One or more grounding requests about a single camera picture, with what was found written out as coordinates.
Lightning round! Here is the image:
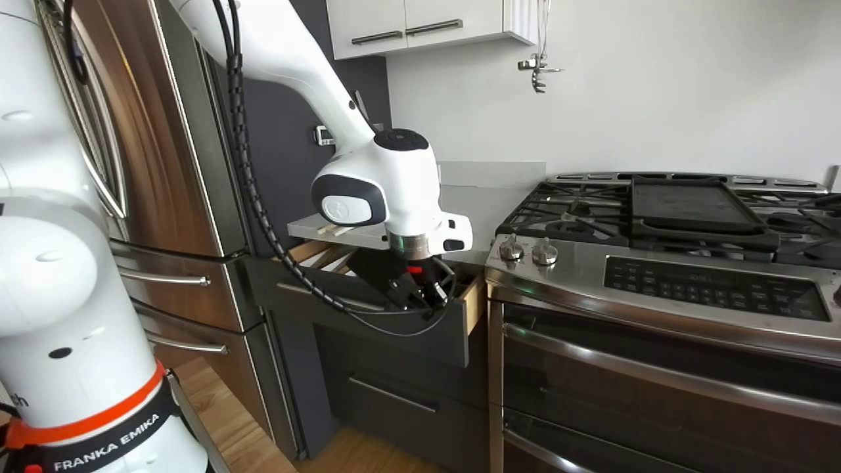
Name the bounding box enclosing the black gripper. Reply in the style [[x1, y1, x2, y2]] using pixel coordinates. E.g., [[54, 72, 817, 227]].
[[352, 251, 461, 313]]

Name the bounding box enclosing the dark grey wooden utensil drawer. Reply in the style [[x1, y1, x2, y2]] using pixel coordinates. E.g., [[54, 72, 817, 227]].
[[239, 240, 489, 372]]

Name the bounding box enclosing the dark grey cabinet drawer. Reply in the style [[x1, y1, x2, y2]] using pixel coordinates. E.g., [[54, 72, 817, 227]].
[[313, 323, 489, 418], [331, 389, 489, 473]]

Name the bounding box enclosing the silver stove knob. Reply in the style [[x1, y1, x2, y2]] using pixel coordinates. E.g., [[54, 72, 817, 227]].
[[496, 235, 529, 265], [529, 235, 563, 272]]

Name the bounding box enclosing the hanging metal utensil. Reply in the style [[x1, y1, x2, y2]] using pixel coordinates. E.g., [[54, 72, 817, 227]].
[[516, 51, 563, 98]]

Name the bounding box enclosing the white upper cabinet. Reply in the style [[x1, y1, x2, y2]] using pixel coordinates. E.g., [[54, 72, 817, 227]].
[[323, 0, 542, 63]]

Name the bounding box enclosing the stainless steel refrigerator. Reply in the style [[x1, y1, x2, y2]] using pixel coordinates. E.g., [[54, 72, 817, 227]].
[[34, 0, 310, 464]]

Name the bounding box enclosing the stainless steel gas range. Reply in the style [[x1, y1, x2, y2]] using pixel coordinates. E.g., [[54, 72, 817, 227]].
[[485, 169, 841, 473]]

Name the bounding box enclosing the black cast iron griddle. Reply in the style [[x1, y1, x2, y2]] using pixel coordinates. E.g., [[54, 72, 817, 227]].
[[629, 180, 782, 240]]

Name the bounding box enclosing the steel warming drawer handle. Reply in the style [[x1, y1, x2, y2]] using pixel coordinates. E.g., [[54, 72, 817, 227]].
[[502, 428, 582, 473]]

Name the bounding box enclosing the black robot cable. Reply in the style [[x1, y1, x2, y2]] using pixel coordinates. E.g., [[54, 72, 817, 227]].
[[207, 0, 458, 340]]

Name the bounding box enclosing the steel oven door handle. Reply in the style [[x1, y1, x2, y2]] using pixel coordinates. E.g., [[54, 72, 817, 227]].
[[502, 321, 841, 431]]

